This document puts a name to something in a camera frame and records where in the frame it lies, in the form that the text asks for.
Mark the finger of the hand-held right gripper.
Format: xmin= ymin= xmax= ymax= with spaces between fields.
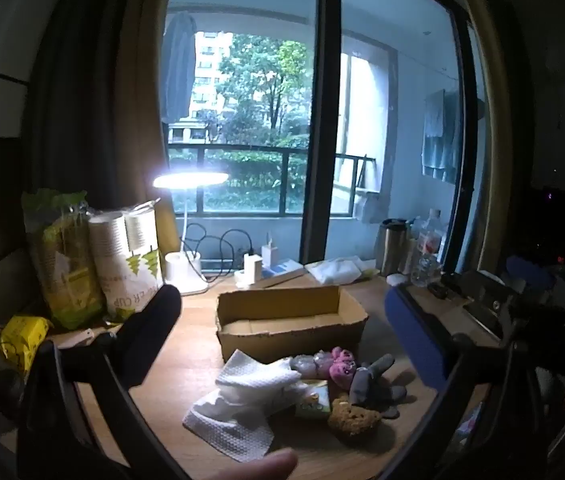
xmin=507 ymin=255 xmax=564 ymax=292
xmin=440 ymin=270 xmax=511 ymax=321

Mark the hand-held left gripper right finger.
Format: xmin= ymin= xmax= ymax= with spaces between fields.
xmin=377 ymin=285 xmax=548 ymax=480

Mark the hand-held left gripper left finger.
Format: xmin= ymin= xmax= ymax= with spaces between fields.
xmin=17 ymin=285 xmax=193 ymax=480

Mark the grey plush toy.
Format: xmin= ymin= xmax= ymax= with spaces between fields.
xmin=350 ymin=353 xmax=408 ymax=420

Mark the pink plush toy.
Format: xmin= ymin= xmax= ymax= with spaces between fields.
xmin=329 ymin=346 xmax=358 ymax=386

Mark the clear bubble wrap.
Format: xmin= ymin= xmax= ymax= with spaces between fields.
xmin=290 ymin=351 xmax=334 ymax=380

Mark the white paper towel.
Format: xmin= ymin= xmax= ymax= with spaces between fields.
xmin=182 ymin=349 xmax=303 ymax=463

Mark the small yellow-green carton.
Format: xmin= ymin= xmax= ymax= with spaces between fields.
xmin=295 ymin=380 xmax=332 ymax=418

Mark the cardboard box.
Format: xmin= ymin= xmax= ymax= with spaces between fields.
xmin=215 ymin=285 xmax=369 ymax=363

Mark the person's left hand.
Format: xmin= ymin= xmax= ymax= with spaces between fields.
xmin=197 ymin=447 xmax=299 ymax=480

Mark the clear water bottle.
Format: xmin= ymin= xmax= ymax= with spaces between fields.
xmin=410 ymin=208 xmax=446 ymax=288

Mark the white desk lamp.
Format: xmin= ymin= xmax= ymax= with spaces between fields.
xmin=152 ymin=171 xmax=230 ymax=296

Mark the white paper cup pack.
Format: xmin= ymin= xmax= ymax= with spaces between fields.
xmin=87 ymin=199 xmax=163 ymax=323

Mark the white plastic knife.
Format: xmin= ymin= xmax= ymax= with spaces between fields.
xmin=47 ymin=329 xmax=96 ymax=348

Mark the steel thermos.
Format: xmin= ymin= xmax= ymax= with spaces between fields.
xmin=375 ymin=218 xmax=410 ymax=277

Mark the white tissue pack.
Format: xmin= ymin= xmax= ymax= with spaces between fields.
xmin=305 ymin=256 xmax=378 ymax=285

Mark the green paper cup pack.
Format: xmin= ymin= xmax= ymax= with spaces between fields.
xmin=21 ymin=189 xmax=106 ymax=331

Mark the white charger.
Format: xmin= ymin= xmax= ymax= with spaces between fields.
xmin=261 ymin=234 xmax=278 ymax=267
xmin=243 ymin=254 xmax=263 ymax=286

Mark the yellow packet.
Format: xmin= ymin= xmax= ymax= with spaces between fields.
xmin=0 ymin=315 xmax=53 ymax=376

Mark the hanging blue towel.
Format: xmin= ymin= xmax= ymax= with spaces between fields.
xmin=421 ymin=89 xmax=463 ymax=185

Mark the black balcony railing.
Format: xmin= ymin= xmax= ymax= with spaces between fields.
xmin=167 ymin=142 xmax=378 ymax=216

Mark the dark curtain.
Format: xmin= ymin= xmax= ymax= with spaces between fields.
xmin=22 ymin=0 xmax=183 ymax=261

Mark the hanging grey garment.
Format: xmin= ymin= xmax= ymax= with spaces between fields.
xmin=161 ymin=11 xmax=198 ymax=126

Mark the black cable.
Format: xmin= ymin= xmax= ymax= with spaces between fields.
xmin=182 ymin=224 xmax=256 ymax=281

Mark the black door frame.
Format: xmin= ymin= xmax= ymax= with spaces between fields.
xmin=300 ymin=0 xmax=343 ymax=266

